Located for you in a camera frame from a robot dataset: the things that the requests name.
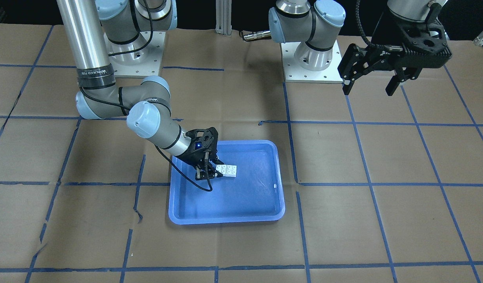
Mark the aluminium frame post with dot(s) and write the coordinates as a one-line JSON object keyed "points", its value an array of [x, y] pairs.
{"points": [[223, 17]]}

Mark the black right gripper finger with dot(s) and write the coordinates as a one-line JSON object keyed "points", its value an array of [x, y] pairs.
{"points": [[215, 160], [208, 172]]}

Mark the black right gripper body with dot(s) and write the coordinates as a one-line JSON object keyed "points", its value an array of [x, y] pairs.
{"points": [[191, 158]]}

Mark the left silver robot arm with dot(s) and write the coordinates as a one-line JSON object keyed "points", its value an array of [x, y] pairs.
{"points": [[318, 25]]}

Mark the metal connector plug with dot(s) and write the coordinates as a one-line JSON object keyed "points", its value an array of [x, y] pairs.
{"points": [[253, 36]]}

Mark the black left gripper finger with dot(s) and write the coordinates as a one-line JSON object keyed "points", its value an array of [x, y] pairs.
{"points": [[348, 85], [401, 76]]}

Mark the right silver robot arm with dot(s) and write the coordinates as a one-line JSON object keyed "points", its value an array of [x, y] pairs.
{"points": [[144, 102]]}

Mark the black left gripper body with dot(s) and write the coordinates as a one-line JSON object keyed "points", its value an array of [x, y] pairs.
{"points": [[379, 40]]}

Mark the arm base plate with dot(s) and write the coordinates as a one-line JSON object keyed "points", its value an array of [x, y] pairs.
{"points": [[303, 65], [140, 64]]}

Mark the white block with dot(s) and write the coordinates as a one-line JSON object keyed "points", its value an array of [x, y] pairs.
{"points": [[231, 171], [222, 169]]}

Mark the blue plastic tray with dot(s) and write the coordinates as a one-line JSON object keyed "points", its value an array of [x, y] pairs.
{"points": [[255, 194]]}

